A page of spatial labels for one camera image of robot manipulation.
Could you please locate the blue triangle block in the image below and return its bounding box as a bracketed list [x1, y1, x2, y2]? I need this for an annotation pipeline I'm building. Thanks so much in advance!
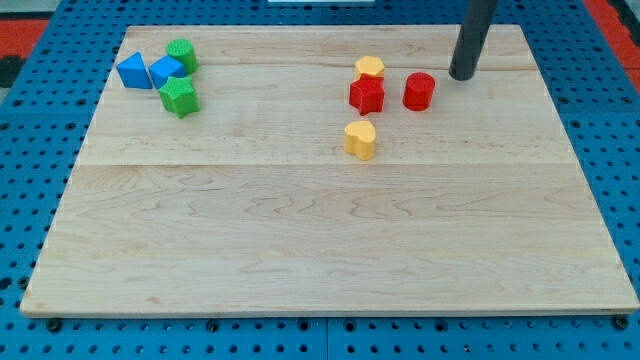
[116, 52, 152, 89]

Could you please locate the wooden board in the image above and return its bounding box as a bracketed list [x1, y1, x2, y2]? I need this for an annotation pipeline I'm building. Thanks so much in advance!
[21, 25, 639, 319]

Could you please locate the red star block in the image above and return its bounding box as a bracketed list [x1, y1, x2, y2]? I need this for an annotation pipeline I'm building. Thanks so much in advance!
[349, 74, 385, 116]

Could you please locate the red cylinder block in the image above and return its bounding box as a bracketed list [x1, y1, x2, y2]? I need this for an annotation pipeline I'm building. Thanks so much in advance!
[403, 72, 436, 111]

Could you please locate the green cylinder block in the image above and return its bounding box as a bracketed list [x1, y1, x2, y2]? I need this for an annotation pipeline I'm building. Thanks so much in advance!
[166, 38, 199, 74]

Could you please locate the green star block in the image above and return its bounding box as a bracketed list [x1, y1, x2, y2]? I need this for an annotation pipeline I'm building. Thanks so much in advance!
[158, 76, 200, 118]

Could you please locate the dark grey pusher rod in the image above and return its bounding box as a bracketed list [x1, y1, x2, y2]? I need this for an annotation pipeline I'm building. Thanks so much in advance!
[449, 0, 499, 81]

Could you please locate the yellow heart block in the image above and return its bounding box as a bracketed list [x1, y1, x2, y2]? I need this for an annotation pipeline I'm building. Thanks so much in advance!
[343, 120, 376, 161]

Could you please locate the blue cube block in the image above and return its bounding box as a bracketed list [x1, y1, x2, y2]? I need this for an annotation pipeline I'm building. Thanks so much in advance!
[149, 55, 187, 89]

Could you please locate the yellow hexagon block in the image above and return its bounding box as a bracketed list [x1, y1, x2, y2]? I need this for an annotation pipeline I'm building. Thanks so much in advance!
[354, 56, 385, 80]

